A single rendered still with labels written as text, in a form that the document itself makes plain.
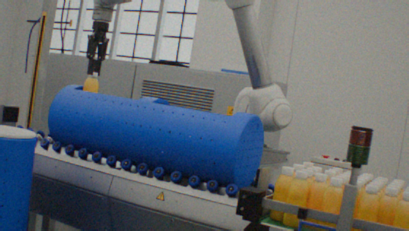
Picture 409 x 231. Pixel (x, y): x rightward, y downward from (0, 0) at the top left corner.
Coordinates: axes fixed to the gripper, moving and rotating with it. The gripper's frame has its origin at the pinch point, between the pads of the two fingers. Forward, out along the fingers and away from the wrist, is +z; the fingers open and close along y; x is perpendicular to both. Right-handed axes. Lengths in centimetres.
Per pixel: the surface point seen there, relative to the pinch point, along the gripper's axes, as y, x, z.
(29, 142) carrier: 42, 8, 31
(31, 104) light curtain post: -30, -66, 24
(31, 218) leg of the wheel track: 8, -20, 72
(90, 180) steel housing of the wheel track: 13, 16, 46
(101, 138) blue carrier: 13.5, 19.6, 27.6
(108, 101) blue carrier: 10.2, 18.0, 13.1
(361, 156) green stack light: 39, 123, 14
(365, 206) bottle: 17, 124, 31
